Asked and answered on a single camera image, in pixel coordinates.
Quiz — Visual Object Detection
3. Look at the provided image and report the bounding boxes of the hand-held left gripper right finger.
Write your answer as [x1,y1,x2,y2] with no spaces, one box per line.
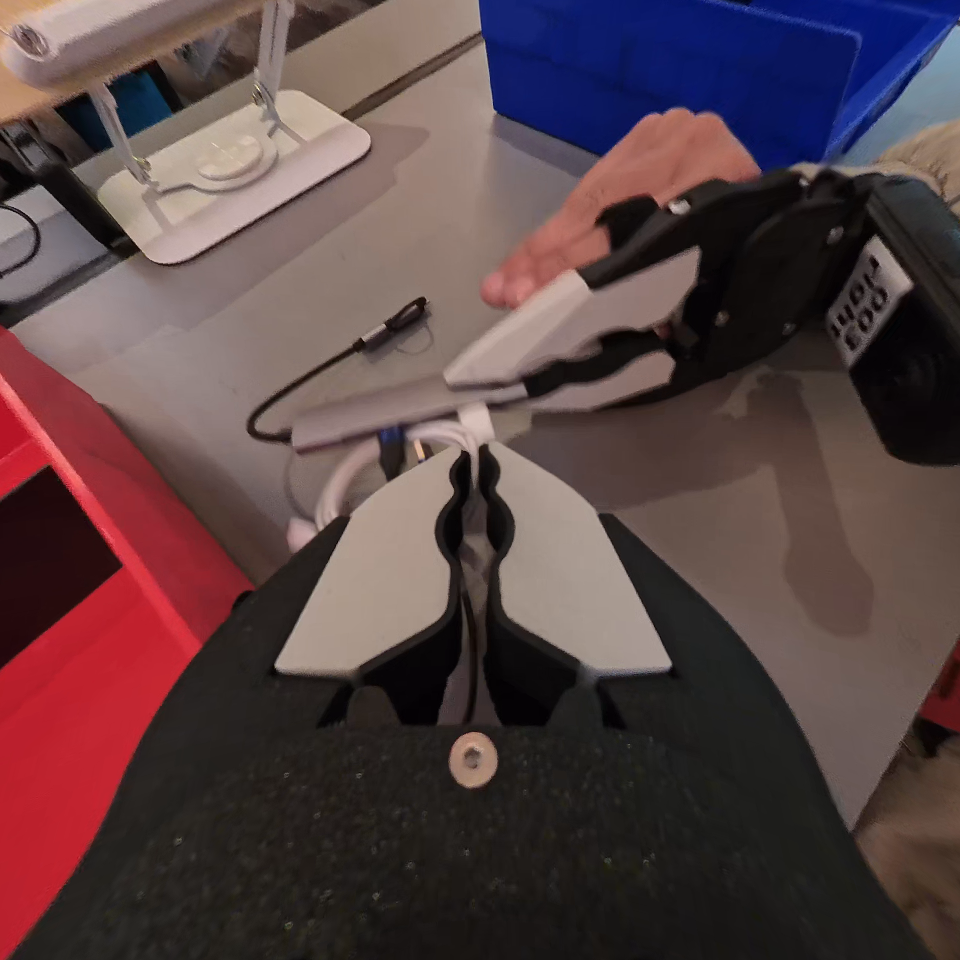
[477,444,674,725]

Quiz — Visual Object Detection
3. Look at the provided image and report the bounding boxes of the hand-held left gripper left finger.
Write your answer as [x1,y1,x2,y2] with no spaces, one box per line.
[273,444,477,723]

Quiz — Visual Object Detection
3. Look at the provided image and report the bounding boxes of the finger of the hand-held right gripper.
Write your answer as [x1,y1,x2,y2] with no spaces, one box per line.
[442,247,706,391]
[525,333,678,415]

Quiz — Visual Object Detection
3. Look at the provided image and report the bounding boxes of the white cable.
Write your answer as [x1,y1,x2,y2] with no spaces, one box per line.
[287,403,498,555]

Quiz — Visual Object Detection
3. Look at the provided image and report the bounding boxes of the grey USB hub with cable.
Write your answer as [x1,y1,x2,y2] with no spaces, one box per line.
[247,296,434,445]

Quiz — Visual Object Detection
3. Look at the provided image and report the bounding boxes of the red storage bin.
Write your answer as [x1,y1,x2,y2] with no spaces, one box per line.
[0,326,256,960]

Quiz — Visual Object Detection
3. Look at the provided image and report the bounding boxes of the person's right forearm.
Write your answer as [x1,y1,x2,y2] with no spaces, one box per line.
[795,123,960,211]

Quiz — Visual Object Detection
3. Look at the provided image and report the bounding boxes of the grey desk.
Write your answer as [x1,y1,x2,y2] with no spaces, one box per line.
[11,33,960,830]

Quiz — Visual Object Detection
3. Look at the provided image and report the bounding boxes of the person's right hand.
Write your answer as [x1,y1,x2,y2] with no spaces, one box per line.
[480,108,762,309]

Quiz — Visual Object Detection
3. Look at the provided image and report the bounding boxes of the large blue storage bin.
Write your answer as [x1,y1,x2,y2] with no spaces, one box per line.
[478,0,960,165]

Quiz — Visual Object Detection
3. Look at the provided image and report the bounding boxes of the white stand with wooden top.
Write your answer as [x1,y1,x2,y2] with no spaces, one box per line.
[0,0,373,266]

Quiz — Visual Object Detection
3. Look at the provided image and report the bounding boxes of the person's leg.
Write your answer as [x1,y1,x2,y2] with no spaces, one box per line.
[853,731,960,960]

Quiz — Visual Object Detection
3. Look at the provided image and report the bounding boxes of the black cable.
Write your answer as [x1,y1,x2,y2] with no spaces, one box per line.
[0,201,43,305]

